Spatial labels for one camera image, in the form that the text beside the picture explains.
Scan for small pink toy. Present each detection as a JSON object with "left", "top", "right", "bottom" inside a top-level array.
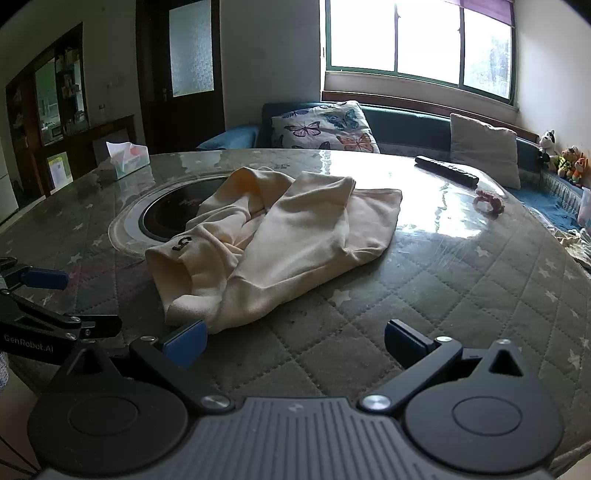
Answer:
[{"left": 473, "top": 188, "right": 505, "bottom": 217}]

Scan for dark wooden display cabinet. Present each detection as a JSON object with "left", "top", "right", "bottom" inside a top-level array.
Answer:
[{"left": 6, "top": 23, "right": 139, "bottom": 197}]

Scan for purple curtain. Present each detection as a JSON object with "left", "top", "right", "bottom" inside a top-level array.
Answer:
[{"left": 445, "top": 0, "right": 517, "bottom": 28}]

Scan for green framed window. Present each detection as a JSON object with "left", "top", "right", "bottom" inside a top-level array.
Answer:
[{"left": 323, "top": 0, "right": 515, "bottom": 101}]

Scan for green and white poster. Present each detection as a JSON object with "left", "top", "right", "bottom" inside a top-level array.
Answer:
[{"left": 46, "top": 151, "right": 74, "bottom": 190}]

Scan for orange plush toy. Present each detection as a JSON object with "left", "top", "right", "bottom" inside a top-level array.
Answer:
[{"left": 571, "top": 157, "right": 591, "bottom": 186}]

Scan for black and white plush toy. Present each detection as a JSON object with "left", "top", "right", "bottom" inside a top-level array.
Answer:
[{"left": 538, "top": 130, "right": 558, "bottom": 169}]

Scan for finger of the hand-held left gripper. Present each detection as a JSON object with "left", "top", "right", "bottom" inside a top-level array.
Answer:
[
  {"left": 0, "top": 256, "right": 70, "bottom": 294},
  {"left": 0, "top": 294, "right": 123, "bottom": 340}
]

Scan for cream pants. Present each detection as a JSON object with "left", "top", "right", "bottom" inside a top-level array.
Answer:
[{"left": 145, "top": 166, "right": 403, "bottom": 334}]

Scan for blue cushion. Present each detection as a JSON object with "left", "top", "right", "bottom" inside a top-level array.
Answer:
[{"left": 196, "top": 126, "right": 262, "bottom": 151}]

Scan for blue sofa blanket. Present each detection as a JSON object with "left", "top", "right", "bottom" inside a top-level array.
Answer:
[{"left": 512, "top": 171, "right": 591, "bottom": 234}]

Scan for grey plain pillow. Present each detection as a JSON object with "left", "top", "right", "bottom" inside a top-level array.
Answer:
[{"left": 449, "top": 113, "right": 522, "bottom": 190}]

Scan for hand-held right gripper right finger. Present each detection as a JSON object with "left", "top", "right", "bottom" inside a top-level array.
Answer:
[{"left": 360, "top": 318, "right": 541, "bottom": 413}]

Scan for dark wooden door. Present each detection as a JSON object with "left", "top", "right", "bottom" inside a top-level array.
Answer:
[{"left": 136, "top": 0, "right": 225, "bottom": 153}]

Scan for butterfly print pillow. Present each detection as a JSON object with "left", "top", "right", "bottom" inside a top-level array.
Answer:
[{"left": 271, "top": 100, "right": 380, "bottom": 154}]

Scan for white tissue box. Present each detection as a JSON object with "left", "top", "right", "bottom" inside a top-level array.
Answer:
[{"left": 105, "top": 141, "right": 151, "bottom": 181}]

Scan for black remote control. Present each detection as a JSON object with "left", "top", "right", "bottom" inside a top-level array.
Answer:
[{"left": 414, "top": 155, "right": 481, "bottom": 188}]

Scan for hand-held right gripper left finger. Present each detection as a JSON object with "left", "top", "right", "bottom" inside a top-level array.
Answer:
[{"left": 46, "top": 318, "right": 236, "bottom": 414}]

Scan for round black induction cooktop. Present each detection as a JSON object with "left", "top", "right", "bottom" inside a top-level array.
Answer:
[{"left": 108, "top": 173, "right": 232, "bottom": 257}]

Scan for teal sofa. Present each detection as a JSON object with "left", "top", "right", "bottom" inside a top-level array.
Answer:
[{"left": 196, "top": 102, "right": 591, "bottom": 232}]

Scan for yellow vest plush toy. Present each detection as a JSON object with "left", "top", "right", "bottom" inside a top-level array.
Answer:
[{"left": 556, "top": 146, "right": 580, "bottom": 178}]

